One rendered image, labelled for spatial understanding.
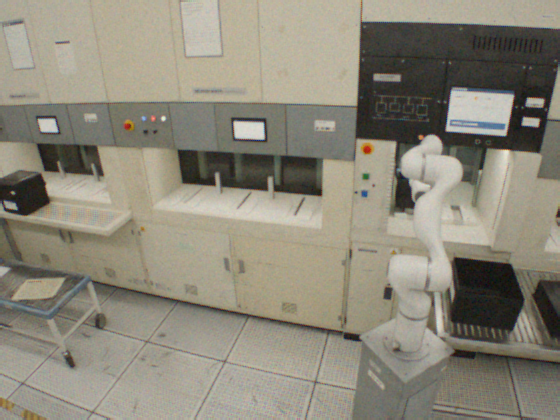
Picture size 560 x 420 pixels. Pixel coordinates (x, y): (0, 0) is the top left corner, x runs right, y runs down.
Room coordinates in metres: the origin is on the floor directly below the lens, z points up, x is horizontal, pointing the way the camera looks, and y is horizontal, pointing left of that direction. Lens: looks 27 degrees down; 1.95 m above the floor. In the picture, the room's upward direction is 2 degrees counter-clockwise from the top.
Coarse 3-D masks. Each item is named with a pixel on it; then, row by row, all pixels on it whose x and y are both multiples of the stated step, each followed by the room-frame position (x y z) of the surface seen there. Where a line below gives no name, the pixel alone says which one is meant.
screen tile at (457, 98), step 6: (456, 96) 1.68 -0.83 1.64; (462, 96) 1.67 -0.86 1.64; (468, 96) 1.67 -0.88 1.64; (480, 96) 1.65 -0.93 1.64; (456, 102) 1.68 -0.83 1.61; (462, 102) 1.67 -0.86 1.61; (468, 102) 1.66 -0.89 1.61; (474, 102) 1.66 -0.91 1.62; (456, 108) 1.68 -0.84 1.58; (462, 108) 1.67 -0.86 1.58; (474, 108) 1.65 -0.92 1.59; (456, 114) 1.68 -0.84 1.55; (462, 114) 1.67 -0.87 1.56; (468, 114) 1.66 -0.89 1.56; (474, 114) 1.65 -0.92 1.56
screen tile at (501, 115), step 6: (486, 96) 1.64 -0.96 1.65; (492, 96) 1.63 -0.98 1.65; (486, 102) 1.64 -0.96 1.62; (492, 102) 1.63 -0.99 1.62; (498, 102) 1.62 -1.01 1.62; (504, 108) 1.61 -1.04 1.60; (480, 114) 1.64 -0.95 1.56; (486, 114) 1.64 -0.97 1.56; (492, 114) 1.63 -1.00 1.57; (498, 114) 1.62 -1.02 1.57; (504, 114) 1.61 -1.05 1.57; (498, 120) 1.62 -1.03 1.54; (504, 120) 1.61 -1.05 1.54
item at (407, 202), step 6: (402, 180) 1.93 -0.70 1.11; (408, 180) 1.92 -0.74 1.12; (396, 186) 2.12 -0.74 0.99; (402, 186) 1.93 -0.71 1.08; (408, 186) 1.92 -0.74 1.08; (396, 192) 1.98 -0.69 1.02; (402, 192) 1.93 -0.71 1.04; (408, 192) 1.92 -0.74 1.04; (396, 198) 1.94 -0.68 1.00; (402, 198) 1.93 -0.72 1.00; (408, 198) 1.92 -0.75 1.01; (396, 204) 1.94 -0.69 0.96; (402, 204) 1.93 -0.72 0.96; (408, 204) 1.92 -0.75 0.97; (414, 204) 1.91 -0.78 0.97
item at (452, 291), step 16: (464, 272) 1.40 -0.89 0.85; (480, 272) 1.37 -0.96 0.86; (496, 272) 1.35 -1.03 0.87; (512, 272) 1.29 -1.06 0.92; (448, 288) 1.36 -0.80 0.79; (464, 288) 1.37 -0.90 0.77; (480, 288) 1.36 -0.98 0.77; (496, 288) 1.34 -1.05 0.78; (512, 288) 1.23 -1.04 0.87; (464, 304) 1.15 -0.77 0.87; (480, 304) 1.13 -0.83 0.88; (496, 304) 1.11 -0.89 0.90; (512, 304) 1.09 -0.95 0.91; (464, 320) 1.14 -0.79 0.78; (480, 320) 1.12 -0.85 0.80; (496, 320) 1.10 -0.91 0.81; (512, 320) 1.08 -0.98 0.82
